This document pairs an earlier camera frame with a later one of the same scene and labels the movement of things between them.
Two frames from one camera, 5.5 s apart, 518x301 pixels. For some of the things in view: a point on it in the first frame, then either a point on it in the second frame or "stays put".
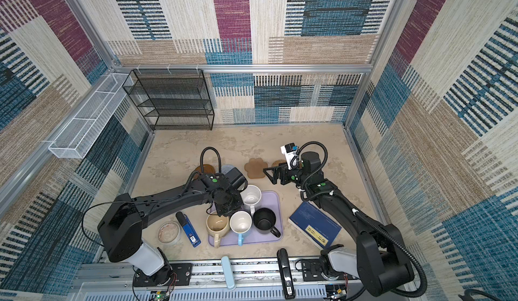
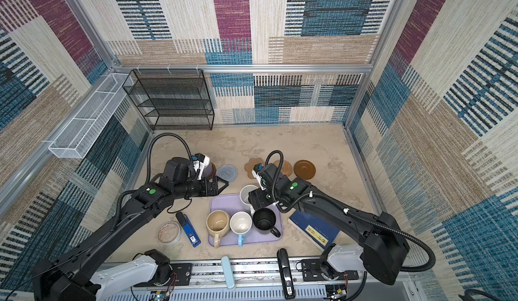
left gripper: [239, 205] to [215, 191]
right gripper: [275, 170] to [256, 196]
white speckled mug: [251, 198] stays put
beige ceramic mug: [217, 225] stays put
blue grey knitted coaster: [226, 168] stays put
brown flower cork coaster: [255, 167] stays put
